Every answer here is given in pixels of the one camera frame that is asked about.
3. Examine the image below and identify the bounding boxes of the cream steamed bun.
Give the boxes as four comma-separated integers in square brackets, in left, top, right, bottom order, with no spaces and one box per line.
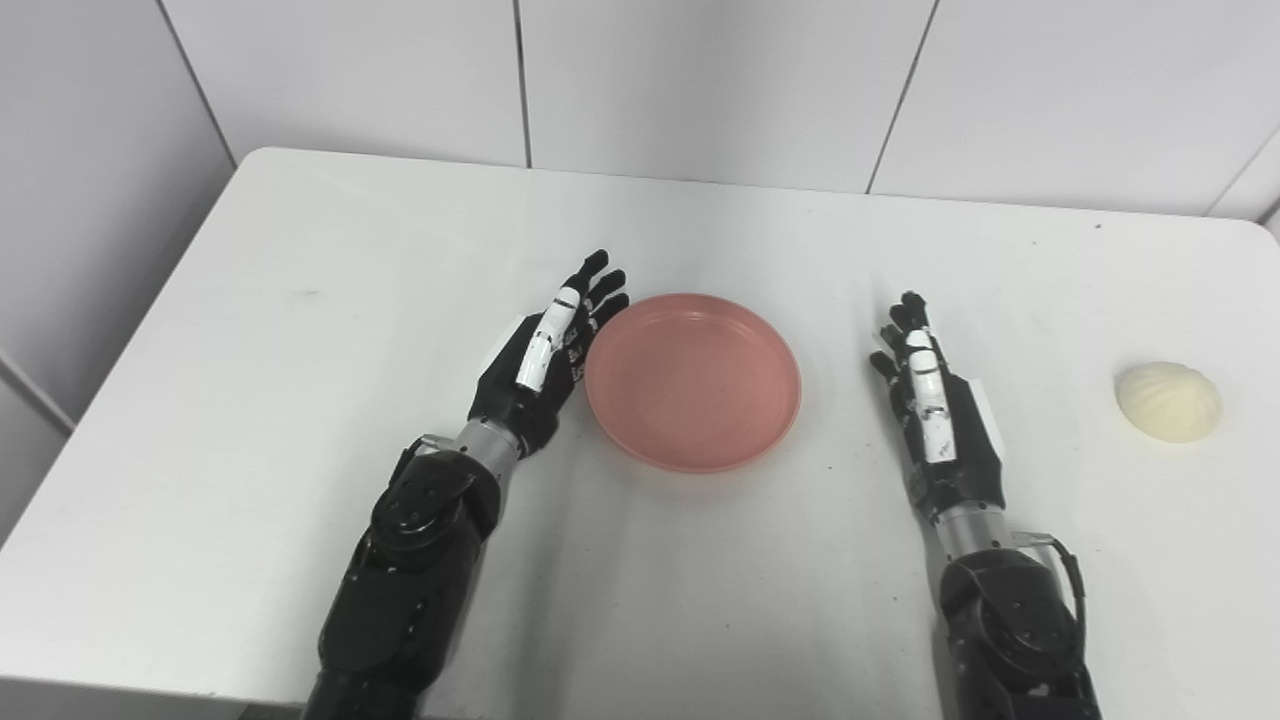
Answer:
[1115,362,1224,444]

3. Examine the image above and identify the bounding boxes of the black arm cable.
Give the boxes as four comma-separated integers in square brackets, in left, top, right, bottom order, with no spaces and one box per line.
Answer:
[395,435,453,483]
[1015,532,1089,643]

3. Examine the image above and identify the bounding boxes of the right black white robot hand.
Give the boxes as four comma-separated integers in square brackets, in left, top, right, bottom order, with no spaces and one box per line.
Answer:
[869,291,1007,526]

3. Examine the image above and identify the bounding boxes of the pink round plate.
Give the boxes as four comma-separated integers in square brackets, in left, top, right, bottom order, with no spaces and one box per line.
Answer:
[585,293,803,474]

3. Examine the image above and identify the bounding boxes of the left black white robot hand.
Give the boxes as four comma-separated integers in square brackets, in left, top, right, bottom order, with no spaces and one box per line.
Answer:
[468,250,631,459]

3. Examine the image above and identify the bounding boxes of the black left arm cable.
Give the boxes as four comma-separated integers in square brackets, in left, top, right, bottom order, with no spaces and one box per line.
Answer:
[395,435,453,483]

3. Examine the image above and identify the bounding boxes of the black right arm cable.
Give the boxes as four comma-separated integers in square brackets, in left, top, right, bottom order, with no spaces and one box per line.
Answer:
[1015,532,1089,643]

